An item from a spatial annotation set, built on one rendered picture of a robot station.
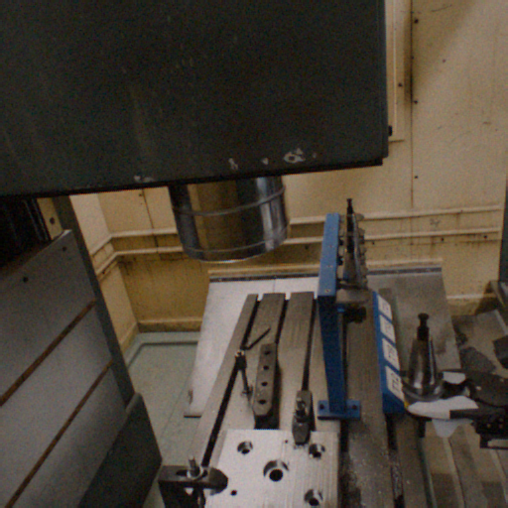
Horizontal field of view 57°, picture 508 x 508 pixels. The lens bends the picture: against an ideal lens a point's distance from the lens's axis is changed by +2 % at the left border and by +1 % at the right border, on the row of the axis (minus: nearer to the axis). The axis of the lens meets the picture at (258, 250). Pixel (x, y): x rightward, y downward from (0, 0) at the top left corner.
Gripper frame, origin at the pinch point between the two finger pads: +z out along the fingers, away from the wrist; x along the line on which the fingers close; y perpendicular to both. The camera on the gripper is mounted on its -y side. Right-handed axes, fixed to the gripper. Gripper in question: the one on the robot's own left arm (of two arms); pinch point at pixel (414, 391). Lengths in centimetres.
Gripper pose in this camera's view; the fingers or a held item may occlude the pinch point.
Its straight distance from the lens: 78.5
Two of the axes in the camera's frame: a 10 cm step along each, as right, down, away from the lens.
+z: -9.8, 0.4, 1.9
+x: 1.6, -3.8, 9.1
